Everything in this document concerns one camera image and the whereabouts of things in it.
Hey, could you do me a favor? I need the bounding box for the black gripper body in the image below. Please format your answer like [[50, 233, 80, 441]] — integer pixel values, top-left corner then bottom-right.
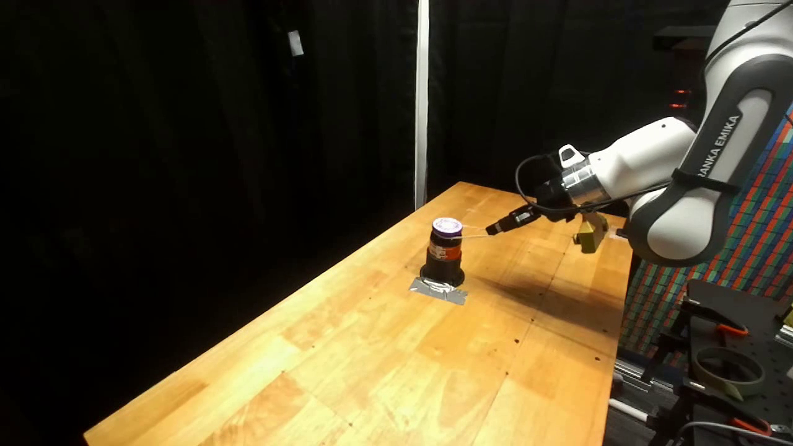
[[527, 198, 577, 222]]

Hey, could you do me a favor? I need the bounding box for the dark glass jar white lid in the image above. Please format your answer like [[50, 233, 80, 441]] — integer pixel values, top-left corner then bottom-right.
[[421, 218, 463, 285]]

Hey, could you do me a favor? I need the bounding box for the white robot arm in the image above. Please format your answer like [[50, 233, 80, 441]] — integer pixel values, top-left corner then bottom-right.
[[485, 0, 793, 267]]

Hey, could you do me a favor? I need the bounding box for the grey tape patch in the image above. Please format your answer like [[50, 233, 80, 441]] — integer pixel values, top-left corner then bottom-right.
[[412, 279, 467, 306]]

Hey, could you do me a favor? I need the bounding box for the colourful striped panel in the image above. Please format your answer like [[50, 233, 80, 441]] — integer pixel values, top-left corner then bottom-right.
[[619, 108, 793, 354]]

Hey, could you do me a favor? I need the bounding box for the white vertical pole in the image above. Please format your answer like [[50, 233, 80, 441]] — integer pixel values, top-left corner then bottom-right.
[[415, 0, 432, 208]]

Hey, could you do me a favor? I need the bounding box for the white tag on curtain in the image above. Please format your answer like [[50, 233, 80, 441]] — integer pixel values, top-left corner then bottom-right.
[[288, 30, 306, 58]]

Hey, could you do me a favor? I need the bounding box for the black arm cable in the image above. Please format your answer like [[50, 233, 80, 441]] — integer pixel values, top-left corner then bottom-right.
[[514, 151, 579, 208]]

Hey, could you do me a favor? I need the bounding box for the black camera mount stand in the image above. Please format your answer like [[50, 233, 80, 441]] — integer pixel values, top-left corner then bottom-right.
[[608, 281, 793, 446]]

